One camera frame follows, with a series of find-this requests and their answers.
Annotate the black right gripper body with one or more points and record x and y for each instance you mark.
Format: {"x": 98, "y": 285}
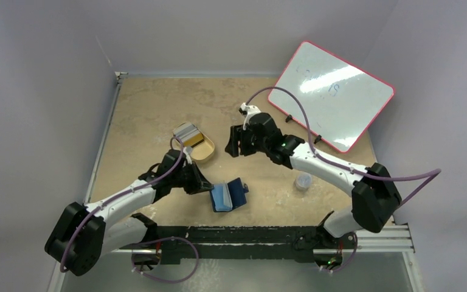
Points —
{"x": 244, "y": 140}

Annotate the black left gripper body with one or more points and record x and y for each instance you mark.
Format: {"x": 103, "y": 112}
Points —
{"x": 179, "y": 180}

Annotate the beige oval plastic tray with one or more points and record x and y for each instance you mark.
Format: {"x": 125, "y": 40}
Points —
{"x": 202, "y": 152}

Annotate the navy blue leather card holder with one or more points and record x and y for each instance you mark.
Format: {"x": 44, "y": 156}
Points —
{"x": 229, "y": 196}

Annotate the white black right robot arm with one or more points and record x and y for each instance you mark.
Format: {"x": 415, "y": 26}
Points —
{"x": 374, "y": 198}

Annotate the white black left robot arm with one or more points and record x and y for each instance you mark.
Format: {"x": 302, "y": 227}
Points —
{"x": 86, "y": 231}

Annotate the stack of credit cards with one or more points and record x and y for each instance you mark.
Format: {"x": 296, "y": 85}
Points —
{"x": 189, "y": 134}

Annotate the clear jar of paper clips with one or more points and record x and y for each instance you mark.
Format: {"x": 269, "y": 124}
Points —
{"x": 303, "y": 181}

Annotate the red framed whiteboard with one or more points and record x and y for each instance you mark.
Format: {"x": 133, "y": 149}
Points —
{"x": 337, "y": 100}

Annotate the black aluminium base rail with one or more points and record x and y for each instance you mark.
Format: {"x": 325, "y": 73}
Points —
{"x": 302, "y": 244}

